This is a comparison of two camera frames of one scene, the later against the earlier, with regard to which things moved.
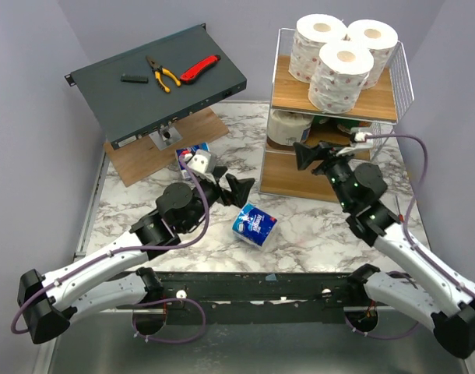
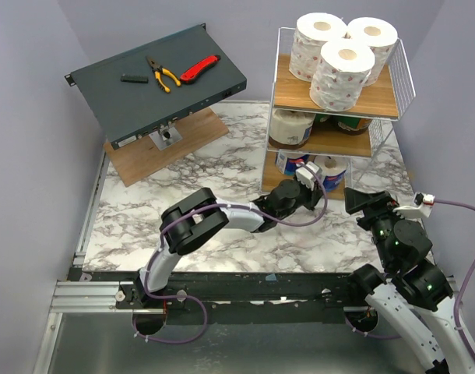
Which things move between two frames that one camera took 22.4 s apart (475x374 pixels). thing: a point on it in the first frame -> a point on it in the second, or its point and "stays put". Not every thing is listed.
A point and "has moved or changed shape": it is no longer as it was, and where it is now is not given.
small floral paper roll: (312, 32) stays put
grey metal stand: (165, 136) stays put
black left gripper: (240, 188) -> (314, 196)
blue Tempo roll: (184, 169) -> (287, 160)
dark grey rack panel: (137, 93) stays put
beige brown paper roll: (285, 128) stays put
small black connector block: (134, 79) stays put
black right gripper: (323, 157) -> (372, 210)
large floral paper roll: (380, 38) stays put
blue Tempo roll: (254, 226) has moved or changed shape
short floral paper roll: (339, 75) stays put
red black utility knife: (195, 70) stays put
